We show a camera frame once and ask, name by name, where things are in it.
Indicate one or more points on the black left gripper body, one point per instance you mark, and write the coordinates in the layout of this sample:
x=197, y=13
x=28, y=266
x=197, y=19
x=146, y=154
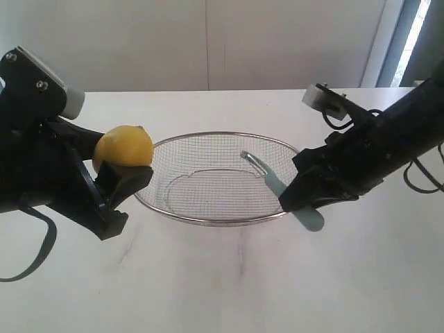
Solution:
x=37, y=169

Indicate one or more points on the yellow lemon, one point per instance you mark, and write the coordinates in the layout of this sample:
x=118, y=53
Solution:
x=125, y=146

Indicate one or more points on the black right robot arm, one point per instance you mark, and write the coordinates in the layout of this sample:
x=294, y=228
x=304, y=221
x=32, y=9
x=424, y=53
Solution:
x=377, y=143

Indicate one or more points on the oval wire mesh basket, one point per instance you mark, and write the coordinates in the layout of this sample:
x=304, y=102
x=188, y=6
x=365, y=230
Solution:
x=203, y=179

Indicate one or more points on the teal handled peeler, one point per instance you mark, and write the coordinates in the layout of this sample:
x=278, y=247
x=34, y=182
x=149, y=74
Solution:
x=310, y=218

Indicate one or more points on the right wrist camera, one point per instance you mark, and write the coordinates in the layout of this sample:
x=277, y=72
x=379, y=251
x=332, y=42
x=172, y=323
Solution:
x=320, y=98

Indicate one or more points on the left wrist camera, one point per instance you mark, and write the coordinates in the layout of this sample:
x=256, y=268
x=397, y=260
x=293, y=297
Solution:
x=36, y=88

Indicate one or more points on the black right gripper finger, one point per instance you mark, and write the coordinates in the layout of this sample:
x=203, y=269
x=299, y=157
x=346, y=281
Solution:
x=307, y=189
x=333, y=203

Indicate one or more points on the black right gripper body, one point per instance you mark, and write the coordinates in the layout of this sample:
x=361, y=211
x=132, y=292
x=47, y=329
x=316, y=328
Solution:
x=351, y=160

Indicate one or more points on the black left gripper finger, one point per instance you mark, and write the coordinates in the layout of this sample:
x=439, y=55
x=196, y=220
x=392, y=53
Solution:
x=117, y=183
x=83, y=140

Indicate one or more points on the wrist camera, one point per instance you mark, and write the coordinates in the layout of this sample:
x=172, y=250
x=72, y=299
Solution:
x=320, y=98
x=36, y=88

